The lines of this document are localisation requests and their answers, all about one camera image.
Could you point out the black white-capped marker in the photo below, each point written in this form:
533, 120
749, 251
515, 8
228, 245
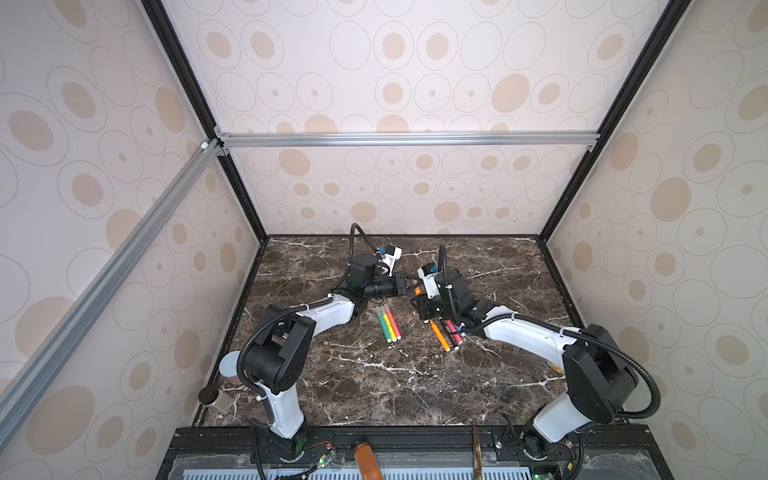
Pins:
449, 335

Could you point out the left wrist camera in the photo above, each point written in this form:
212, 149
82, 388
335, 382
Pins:
368, 267

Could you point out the diagonal aluminium rail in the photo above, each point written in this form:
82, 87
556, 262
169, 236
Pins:
39, 372

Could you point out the orange-brown handle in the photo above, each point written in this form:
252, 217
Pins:
366, 462

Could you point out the red-pink marker pen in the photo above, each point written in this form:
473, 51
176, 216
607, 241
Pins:
455, 335

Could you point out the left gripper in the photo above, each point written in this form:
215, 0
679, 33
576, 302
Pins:
398, 284

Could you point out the pink marker pen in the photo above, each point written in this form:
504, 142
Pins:
395, 329

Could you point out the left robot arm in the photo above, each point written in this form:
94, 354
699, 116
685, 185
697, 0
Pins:
272, 359

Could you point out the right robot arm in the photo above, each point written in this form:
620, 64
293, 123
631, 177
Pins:
603, 383

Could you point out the brown thin stick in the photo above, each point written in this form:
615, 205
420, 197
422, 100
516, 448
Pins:
476, 454

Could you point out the horizontal aluminium rail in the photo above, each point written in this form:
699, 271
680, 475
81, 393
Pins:
227, 141

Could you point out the yellow marker pen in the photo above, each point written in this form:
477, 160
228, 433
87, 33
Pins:
388, 323

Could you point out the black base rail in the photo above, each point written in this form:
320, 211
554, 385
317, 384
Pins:
409, 452

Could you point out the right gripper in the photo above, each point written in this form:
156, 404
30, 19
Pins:
425, 301

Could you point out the green marker pen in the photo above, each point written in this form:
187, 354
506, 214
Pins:
381, 323

